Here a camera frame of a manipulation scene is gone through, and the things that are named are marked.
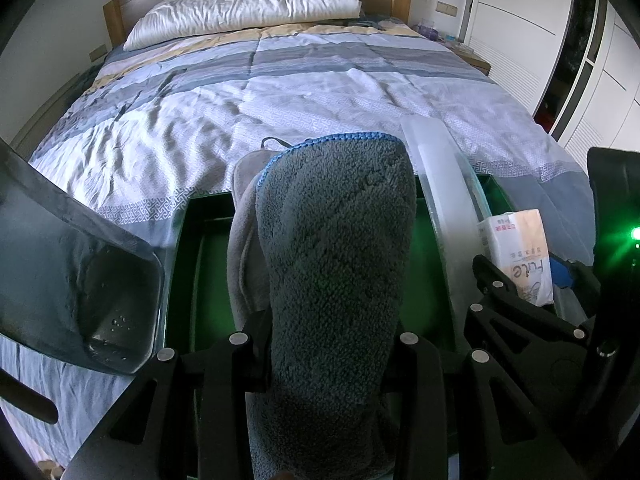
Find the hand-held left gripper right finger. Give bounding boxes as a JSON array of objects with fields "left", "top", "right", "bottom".
[{"left": 379, "top": 332, "right": 585, "bottom": 480}]

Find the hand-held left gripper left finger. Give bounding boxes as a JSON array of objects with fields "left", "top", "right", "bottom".
[{"left": 65, "top": 314, "right": 274, "bottom": 480}]

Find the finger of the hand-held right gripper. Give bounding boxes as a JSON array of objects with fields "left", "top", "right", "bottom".
[
  {"left": 464, "top": 254, "right": 592, "bottom": 362},
  {"left": 549, "top": 256, "right": 601, "bottom": 306}
]

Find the tissue pack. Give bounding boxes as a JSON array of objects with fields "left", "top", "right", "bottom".
[{"left": 475, "top": 209, "right": 553, "bottom": 307}]

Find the dark green tray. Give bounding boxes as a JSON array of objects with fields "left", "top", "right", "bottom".
[{"left": 160, "top": 174, "right": 521, "bottom": 480}]

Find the light grey cloth pouch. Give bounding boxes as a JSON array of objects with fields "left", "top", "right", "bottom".
[{"left": 227, "top": 137, "right": 291, "bottom": 331}]

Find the translucent plastic case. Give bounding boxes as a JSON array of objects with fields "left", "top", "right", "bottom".
[{"left": 400, "top": 116, "right": 493, "bottom": 341}]

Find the dark grey towel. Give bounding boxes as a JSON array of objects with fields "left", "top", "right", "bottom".
[{"left": 250, "top": 131, "right": 418, "bottom": 480}]

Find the smoked glass pitcher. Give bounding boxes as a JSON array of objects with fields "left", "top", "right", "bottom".
[{"left": 0, "top": 137, "right": 166, "bottom": 426}]

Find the wooden nightstand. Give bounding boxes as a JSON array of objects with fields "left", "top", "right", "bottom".
[{"left": 410, "top": 22, "right": 491, "bottom": 77}]

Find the white wardrobe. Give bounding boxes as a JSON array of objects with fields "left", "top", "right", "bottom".
[{"left": 457, "top": 0, "right": 640, "bottom": 201}]

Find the wooden bed with striped quilt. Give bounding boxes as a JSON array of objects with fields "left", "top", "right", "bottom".
[{"left": 0, "top": 20, "right": 596, "bottom": 466}]

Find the white pillow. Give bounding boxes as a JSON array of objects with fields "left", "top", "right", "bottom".
[{"left": 122, "top": 0, "right": 362, "bottom": 52}]

